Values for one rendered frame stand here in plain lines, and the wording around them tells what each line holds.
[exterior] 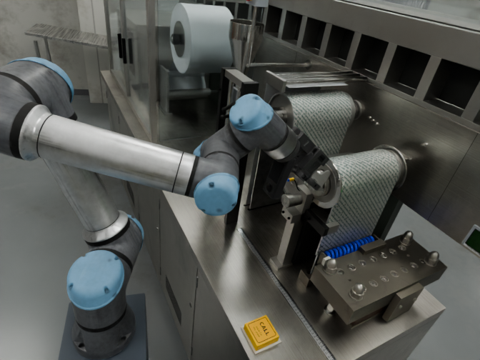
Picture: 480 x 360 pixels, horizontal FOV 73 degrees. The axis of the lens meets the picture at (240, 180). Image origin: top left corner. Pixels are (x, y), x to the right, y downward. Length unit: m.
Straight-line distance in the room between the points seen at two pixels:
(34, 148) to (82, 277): 0.32
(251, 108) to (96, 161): 0.29
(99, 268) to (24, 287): 1.58
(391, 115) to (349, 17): 0.38
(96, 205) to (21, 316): 1.48
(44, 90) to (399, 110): 0.96
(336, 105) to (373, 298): 0.58
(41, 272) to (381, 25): 2.20
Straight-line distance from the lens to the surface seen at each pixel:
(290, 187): 1.07
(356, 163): 0.95
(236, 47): 1.42
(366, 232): 1.15
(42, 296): 2.29
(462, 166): 1.08
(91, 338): 0.91
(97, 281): 0.79
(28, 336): 2.16
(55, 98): 0.73
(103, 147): 0.57
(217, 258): 1.13
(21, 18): 4.85
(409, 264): 1.15
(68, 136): 0.59
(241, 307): 1.02
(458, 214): 1.11
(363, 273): 1.04
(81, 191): 0.80
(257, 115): 0.62
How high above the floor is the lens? 1.73
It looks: 33 degrees down
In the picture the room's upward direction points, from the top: 9 degrees clockwise
